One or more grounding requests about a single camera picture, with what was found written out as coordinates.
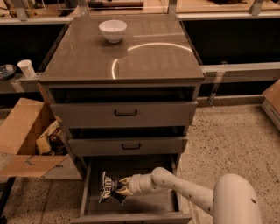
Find white ceramic bowl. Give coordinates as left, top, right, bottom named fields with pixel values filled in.
left=99, top=19, right=127, bottom=43

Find dark round plate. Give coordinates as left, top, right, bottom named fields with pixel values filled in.
left=0, top=64, right=17, bottom=81

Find cardboard box at right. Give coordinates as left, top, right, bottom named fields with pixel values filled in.
left=262, top=79, right=280, bottom=131

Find grey drawer cabinet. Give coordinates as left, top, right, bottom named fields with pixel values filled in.
left=39, top=14, right=206, bottom=224

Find bottom grey drawer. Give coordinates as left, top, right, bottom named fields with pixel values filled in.
left=71, top=154, right=192, bottom=224

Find middle grey drawer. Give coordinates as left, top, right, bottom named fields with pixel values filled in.
left=68, top=126, right=187, bottom=157

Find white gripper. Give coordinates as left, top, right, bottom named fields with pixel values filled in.
left=116, top=174, right=156, bottom=196

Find snack bags in box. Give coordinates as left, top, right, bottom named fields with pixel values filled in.
left=36, top=121, right=67, bottom=156

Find blue chip bag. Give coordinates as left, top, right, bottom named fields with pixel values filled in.
left=99, top=171, right=126, bottom=205

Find white paper cup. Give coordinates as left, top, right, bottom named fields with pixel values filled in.
left=17, top=59, right=36, bottom=78

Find top grey drawer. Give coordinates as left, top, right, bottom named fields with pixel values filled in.
left=51, top=101, right=197, bottom=129

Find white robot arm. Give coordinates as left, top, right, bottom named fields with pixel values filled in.
left=116, top=167, right=263, bottom=224

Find grey drawer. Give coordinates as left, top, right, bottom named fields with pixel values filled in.
left=71, top=154, right=192, bottom=224
left=68, top=126, right=187, bottom=157
left=51, top=101, right=197, bottom=129

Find open cardboard box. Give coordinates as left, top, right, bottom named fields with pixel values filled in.
left=0, top=97, right=82, bottom=181

